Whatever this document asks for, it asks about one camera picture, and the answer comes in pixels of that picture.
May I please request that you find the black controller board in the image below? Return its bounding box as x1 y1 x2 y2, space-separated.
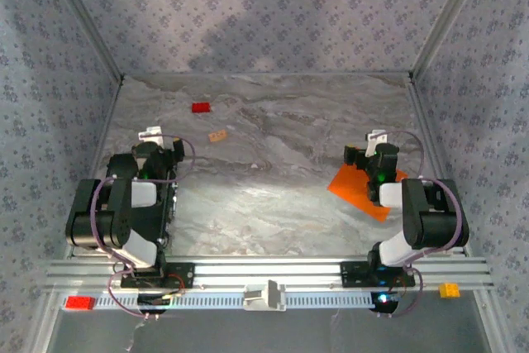
136 293 173 316
369 290 402 316

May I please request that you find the yellow toy brick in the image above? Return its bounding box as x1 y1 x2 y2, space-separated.
438 282 461 299

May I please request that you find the large red toy brick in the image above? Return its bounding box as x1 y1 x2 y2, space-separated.
64 295 96 312

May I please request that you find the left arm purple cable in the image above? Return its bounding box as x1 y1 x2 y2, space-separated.
91 133 198 322

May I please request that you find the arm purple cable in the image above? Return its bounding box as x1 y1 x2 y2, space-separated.
91 133 198 322
374 129 460 320

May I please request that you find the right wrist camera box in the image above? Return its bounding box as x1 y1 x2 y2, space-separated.
365 129 392 156

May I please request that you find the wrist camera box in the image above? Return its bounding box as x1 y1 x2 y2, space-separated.
365 129 392 156
131 126 164 155

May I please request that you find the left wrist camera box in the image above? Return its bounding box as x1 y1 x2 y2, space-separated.
131 126 164 155

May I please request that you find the aluminium frame rail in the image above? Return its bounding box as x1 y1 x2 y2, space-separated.
122 71 414 79
64 78 125 259
407 74 474 258

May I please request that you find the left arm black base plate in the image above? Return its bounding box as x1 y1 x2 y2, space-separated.
119 261 196 289

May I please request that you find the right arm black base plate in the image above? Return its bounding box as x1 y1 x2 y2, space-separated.
339 260 417 289

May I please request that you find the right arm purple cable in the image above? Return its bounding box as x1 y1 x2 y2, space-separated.
374 129 460 320

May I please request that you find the white slotted cable duct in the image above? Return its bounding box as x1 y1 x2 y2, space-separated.
61 291 401 312

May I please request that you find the wide aluminium mounting rail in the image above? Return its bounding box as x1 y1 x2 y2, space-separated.
40 256 496 292

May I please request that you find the aluminium frame post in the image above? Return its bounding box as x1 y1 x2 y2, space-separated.
41 0 126 82
473 289 512 353
411 0 493 81
31 289 69 353

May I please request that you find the white plastic bracket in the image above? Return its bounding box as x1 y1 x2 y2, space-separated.
241 279 288 313

